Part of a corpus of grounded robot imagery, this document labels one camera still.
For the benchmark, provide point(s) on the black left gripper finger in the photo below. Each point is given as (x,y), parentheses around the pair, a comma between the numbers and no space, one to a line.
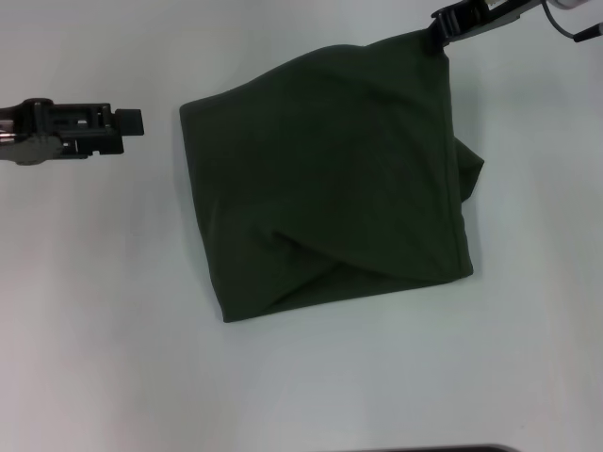
(99,147)
(85,122)

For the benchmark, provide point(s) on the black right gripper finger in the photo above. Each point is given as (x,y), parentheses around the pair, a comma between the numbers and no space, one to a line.
(435,37)

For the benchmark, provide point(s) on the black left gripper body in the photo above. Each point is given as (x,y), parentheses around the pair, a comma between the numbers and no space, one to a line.
(23,146)

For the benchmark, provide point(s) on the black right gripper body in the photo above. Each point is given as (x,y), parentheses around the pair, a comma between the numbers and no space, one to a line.
(476,16)

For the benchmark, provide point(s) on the dark green FREE t-shirt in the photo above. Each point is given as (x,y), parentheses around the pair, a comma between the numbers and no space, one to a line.
(330,188)

